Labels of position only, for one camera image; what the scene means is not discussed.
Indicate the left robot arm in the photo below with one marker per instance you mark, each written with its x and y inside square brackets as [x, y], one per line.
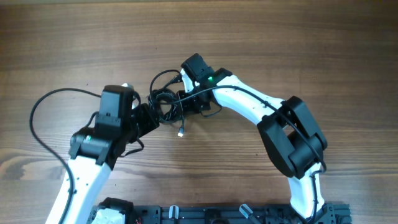
[95, 150]

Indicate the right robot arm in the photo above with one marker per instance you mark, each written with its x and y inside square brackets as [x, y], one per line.
[292, 138]

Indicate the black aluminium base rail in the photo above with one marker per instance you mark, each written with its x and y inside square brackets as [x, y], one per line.
[279, 213]

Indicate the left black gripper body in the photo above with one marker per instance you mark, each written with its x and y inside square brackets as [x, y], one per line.
[142, 123]

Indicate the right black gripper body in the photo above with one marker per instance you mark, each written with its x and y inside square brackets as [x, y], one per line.
[192, 101]

